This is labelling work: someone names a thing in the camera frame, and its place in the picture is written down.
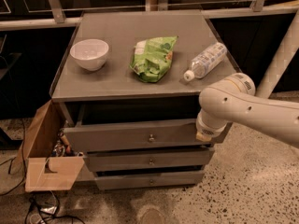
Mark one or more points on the grey top drawer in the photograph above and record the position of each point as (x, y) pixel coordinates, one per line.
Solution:
(137, 135)

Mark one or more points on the clear plastic water bottle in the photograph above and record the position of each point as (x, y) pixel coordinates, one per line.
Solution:
(206, 61)

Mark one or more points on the metal railing frame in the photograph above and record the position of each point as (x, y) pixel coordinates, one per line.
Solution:
(34, 14)

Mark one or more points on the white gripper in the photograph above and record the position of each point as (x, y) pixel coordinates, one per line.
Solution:
(210, 130)

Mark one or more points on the grey drawer cabinet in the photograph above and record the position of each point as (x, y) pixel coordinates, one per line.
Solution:
(114, 94)

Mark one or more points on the white ceramic bowl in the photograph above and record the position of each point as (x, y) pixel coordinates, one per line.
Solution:
(90, 54)

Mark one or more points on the grey middle drawer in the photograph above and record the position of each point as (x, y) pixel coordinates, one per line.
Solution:
(149, 158)

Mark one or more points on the brown cardboard box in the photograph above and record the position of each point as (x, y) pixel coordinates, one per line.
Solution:
(45, 172)

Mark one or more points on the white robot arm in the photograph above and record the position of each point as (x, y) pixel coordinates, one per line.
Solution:
(233, 99)

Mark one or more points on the grey bottom drawer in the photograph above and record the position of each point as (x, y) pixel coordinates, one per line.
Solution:
(136, 181)

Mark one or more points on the green snack bag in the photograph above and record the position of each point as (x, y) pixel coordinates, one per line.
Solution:
(153, 58)

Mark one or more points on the snack packets in box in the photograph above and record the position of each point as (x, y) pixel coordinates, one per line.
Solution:
(62, 147)

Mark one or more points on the grey drawer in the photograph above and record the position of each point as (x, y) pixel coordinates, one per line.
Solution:
(137, 135)
(149, 158)
(136, 181)

